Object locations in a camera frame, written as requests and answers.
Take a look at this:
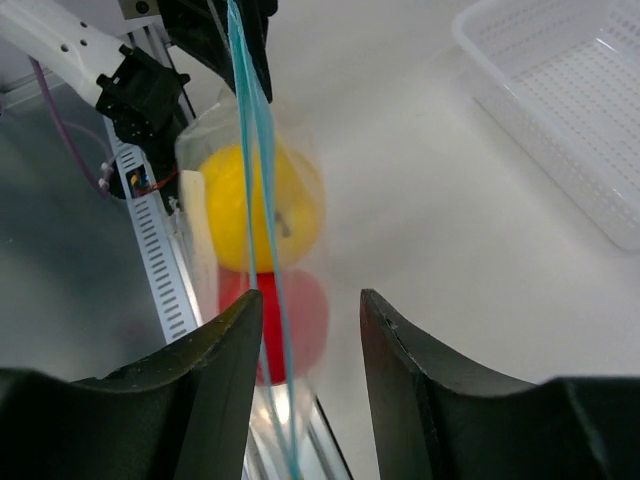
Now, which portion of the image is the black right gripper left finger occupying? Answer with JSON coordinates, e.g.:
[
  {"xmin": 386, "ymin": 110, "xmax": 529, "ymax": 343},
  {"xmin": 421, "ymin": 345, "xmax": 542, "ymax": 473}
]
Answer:
[{"xmin": 1, "ymin": 290, "xmax": 263, "ymax": 479}]

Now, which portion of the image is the white perforated plastic basket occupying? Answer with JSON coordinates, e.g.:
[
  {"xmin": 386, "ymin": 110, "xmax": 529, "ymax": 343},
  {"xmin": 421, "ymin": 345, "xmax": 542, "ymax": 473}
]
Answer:
[{"xmin": 452, "ymin": 1, "xmax": 639, "ymax": 251}]

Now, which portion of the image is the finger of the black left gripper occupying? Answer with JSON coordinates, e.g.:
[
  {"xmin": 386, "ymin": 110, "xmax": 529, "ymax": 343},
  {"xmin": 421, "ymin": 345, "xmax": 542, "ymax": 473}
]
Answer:
[{"xmin": 159, "ymin": 0, "xmax": 279, "ymax": 104}]

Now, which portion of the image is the red fake apple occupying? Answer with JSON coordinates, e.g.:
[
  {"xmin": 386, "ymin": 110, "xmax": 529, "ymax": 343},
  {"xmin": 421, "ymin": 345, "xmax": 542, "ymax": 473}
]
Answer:
[{"xmin": 218, "ymin": 267, "xmax": 329, "ymax": 385}]

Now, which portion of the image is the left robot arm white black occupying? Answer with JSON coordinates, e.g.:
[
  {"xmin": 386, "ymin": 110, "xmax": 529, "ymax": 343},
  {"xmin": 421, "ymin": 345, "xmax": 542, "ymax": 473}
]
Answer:
[{"xmin": 1, "ymin": 1, "xmax": 234, "ymax": 169}]

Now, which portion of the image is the clear zip top bag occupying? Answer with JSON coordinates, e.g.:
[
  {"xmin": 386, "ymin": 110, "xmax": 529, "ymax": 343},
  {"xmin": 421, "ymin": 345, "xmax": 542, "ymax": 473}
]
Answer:
[{"xmin": 169, "ymin": 1, "xmax": 330, "ymax": 479}]

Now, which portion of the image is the white slotted cable duct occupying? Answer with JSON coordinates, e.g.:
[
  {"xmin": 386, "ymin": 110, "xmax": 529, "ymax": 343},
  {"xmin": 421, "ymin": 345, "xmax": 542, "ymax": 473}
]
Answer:
[{"xmin": 104, "ymin": 119, "xmax": 203, "ymax": 344}]

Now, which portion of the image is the yellow fake apple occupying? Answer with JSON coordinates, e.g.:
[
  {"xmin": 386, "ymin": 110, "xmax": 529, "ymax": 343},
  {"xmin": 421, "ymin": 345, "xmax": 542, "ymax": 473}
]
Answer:
[{"xmin": 199, "ymin": 144, "xmax": 325, "ymax": 273}]

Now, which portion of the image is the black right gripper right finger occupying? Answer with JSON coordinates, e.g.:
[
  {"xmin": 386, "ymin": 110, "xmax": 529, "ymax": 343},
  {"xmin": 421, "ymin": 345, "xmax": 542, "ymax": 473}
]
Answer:
[{"xmin": 359, "ymin": 289, "xmax": 639, "ymax": 479}]

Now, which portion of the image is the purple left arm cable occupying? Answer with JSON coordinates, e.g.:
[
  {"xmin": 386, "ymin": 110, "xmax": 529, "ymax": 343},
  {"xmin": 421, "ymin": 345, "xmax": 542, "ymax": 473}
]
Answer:
[{"xmin": 27, "ymin": 54, "xmax": 119, "ymax": 199}]

